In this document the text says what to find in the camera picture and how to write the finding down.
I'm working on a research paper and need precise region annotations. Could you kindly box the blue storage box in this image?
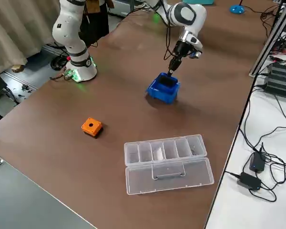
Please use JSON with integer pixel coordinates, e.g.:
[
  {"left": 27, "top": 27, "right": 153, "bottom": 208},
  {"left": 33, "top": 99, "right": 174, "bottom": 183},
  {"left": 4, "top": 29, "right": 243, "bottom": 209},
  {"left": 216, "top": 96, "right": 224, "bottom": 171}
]
[{"left": 145, "top": 72, "right": 181, "bottom": 105}]

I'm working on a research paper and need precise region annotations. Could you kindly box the clear plastic organizer box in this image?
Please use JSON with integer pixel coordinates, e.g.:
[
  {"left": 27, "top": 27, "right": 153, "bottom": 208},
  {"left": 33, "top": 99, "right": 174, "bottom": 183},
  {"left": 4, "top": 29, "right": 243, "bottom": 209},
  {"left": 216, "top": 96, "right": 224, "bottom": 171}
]
[{"left": 123, "top": 134, "right": 215, "bottom": 196}]

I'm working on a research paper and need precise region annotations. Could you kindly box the orange button box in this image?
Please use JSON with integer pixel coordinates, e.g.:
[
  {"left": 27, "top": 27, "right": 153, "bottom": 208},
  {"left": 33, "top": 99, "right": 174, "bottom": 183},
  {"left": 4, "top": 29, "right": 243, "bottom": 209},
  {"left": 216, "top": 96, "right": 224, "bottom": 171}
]
[{"left": 81, "top": 117, "right": 103, "bottom": 139}]

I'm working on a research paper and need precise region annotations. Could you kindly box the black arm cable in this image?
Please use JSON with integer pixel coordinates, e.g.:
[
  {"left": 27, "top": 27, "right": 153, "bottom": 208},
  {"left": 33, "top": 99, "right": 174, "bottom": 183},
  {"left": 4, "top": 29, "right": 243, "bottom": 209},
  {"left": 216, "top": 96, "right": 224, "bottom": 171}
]
[{"left": 163, "top": 14, "right": 182, "bottom": 62}]

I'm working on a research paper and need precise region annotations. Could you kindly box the black finned power supply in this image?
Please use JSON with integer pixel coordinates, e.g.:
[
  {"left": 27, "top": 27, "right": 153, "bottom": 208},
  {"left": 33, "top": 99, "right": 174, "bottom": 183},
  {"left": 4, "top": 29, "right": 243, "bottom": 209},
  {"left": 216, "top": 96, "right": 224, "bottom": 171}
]
[{"left": 263, "top": 62, "right": 286, "bottom": 98}]

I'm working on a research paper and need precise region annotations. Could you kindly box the person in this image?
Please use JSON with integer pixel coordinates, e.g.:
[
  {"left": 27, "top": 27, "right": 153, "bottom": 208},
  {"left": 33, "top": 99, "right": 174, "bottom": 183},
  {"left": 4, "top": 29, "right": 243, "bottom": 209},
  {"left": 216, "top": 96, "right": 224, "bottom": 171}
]
[{"left": 82, "top": 0, "right": 110, "bottom": 48}]

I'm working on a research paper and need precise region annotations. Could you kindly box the teal plastic bin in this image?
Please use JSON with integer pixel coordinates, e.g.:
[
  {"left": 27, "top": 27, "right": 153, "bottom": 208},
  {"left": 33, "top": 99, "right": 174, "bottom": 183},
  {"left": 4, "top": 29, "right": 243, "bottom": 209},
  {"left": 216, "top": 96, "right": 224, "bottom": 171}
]
[{"left": 182, "top": 0, "right": 215, "bottom": 6}]

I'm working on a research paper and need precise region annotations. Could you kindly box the aluminium post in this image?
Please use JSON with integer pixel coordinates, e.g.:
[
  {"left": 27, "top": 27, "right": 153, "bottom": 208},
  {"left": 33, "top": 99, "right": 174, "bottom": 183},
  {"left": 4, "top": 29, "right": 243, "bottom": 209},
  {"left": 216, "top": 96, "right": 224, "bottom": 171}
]
[{"left": 249, "top": 0, "right": 286, "bottom": 77}]

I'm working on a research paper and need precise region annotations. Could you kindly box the black power adapter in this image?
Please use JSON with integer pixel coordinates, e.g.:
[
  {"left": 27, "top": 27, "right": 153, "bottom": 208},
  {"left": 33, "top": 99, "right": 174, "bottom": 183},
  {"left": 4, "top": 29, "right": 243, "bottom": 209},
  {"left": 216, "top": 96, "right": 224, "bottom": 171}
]
[
  {"left": 248, "top": 143, "right": 267, "bottom": 174},
  {"left": 236, "top": 172, "right": 263, "bottom": 191}
]

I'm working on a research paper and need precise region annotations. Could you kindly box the blue desk lamp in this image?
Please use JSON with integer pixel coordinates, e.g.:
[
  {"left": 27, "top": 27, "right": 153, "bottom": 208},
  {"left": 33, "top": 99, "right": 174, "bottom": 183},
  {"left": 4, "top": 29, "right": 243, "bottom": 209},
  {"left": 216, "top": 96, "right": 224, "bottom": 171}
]
[{"left": 229, "top": 0, "right": 246, "bottom": 14}]

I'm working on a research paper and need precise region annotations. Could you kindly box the white desk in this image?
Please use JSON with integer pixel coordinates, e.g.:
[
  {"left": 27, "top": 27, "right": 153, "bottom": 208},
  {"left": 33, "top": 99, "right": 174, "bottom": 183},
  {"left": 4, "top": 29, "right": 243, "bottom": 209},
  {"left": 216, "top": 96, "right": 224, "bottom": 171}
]
[{"left": 204, "top": 71, "right": 286, "bottom": 229}]

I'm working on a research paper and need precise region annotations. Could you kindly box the beige curtain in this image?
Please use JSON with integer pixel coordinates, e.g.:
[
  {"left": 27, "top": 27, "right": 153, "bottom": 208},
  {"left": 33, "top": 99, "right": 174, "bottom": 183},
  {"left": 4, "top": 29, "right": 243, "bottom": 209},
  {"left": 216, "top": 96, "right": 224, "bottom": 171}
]
[{"left": 0, "top": 0, "right": 62, "bottom": 78}]

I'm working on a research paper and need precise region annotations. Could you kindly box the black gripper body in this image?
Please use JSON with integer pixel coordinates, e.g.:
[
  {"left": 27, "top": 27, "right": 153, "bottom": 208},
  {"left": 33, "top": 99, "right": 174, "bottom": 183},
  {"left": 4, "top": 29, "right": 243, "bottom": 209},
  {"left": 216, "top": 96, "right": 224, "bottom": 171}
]
[{"left": 173, "top": 40, "right": 194, "bottom": 59}]

